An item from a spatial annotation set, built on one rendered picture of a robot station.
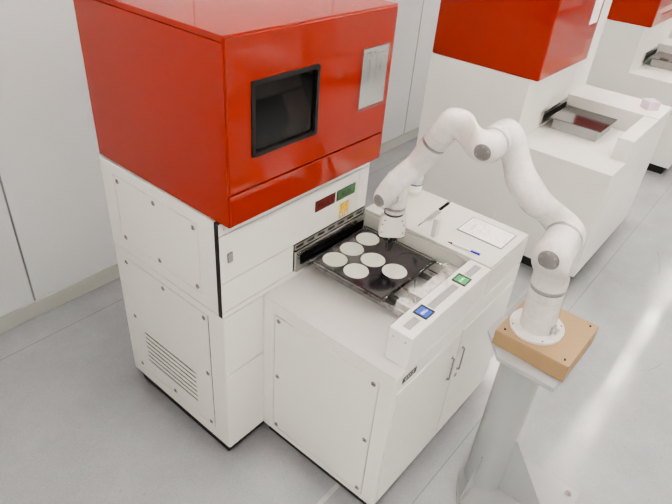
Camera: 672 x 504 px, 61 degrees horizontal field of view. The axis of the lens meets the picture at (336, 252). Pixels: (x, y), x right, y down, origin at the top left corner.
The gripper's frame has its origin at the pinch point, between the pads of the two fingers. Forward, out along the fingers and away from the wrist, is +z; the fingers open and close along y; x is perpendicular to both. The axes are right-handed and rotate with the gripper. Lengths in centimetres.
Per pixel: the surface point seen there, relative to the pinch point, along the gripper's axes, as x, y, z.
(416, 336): -51, 4, 1
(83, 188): 90, -153, 32
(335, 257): 0.3, -20.7, 7.3
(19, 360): 25, -175, 97
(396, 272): -8.2, 3.1, 7.3
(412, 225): 17.2, 12.1, 0.8
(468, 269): -12.5, 29.7, 1.2
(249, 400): -22, -54, 68
